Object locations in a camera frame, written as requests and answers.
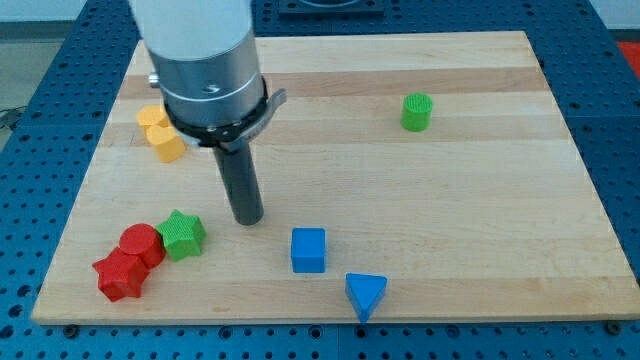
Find yellow block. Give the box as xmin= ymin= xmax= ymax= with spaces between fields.
xmin=146 ymin=125 xmax=186 ymax=163
xmin=136 ymin=105 xmax=170 ymax=134

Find yellow block rear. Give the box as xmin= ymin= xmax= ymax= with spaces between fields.
xmin=136 ymin=105 xmax=170 ymax=134

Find red cylinder block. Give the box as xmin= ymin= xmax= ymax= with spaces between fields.
xmin=119 ymin=223 xmax=166 ymax=269

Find green star block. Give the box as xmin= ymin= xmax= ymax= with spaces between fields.
xmin=155 ymin=209 xmax=206 ymax=262

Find red object at edge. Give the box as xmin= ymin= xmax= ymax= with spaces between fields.
xmin=617 ymin=41 xmax=640 ymax=78

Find blue triangle block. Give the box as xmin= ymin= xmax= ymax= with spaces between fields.
xmin=345 ymin=273 xmax=388 ymax=324

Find blue cube block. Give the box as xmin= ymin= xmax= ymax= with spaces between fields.
xmin=290 ymin=228 xmax=326 ymax=273

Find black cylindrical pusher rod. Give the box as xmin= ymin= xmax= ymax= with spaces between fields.
xmin=213 ymin=144 xmax=264 ymax=226

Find green cylinder block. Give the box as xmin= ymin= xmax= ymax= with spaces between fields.
xmin=400 ymin=93 xmax=433 ymax=132

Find red star block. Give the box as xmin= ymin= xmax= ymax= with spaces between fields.
xmin=92 ymin=247 xmax=149 ymax=302

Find wooden board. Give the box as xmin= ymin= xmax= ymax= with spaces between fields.
xmin=32 ymin=31 xmax=639 ymax=325

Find black clamp ring with lever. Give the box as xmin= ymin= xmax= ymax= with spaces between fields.
xmin=163 ymin=77 xmax=288 ymax=154

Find yellow block front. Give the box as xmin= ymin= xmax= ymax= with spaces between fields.
xmin=146 ymin=125 xmax=186 ymax=163

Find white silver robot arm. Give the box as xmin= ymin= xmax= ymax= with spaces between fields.
xmin=129 ymin=0 xmax=265 ymax=128

